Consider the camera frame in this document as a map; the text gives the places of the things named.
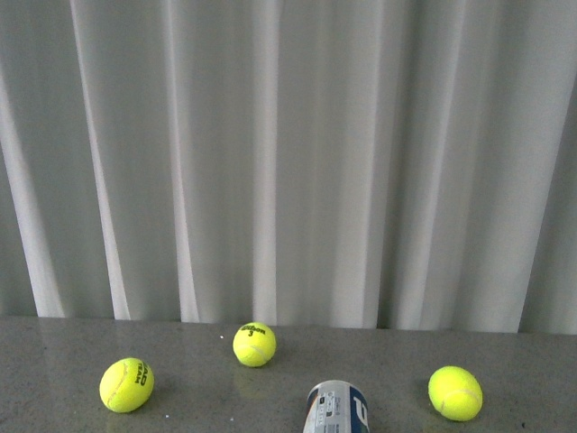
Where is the Wilson 3 tennis ball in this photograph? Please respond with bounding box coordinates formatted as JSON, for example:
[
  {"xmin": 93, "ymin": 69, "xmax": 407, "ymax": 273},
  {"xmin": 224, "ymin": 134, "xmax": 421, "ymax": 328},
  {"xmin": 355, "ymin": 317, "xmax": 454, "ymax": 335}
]
[{"xmin": 233, "ymin": 322, "xmax": 277, "ymax": 367}]

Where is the plain yellow tennis ball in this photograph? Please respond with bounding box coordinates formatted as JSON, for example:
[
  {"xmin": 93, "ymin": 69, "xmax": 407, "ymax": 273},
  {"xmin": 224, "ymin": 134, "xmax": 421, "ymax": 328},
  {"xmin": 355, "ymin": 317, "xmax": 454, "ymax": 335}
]
[{"xmin": 427, "ymin": 365, "xmax": 483, "ymax": 422}]

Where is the clear Wilson tennis ball can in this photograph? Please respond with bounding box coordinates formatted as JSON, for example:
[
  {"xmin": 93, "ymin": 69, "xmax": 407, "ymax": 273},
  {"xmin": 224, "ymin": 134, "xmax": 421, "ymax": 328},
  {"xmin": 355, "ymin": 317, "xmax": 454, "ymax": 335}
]
[{"xmin": 303, "ymin": 380, "xmax": 370, "ymax": 433}]

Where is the Head Team tennis ball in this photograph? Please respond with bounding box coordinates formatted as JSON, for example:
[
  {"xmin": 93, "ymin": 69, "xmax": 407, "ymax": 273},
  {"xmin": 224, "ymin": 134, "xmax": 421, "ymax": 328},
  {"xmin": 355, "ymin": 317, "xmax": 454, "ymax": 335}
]
[{"xmin": 99, "ymin": 357, "xmax": 155, "ymax": 413}]

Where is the white pleated curtain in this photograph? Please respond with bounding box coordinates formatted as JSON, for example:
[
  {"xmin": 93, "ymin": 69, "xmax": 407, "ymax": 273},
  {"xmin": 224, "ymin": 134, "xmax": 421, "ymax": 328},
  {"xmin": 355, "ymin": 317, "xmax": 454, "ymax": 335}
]
[{"xmin": 1, "ymin": 1, "xmax": 576, "ymax": 334}]

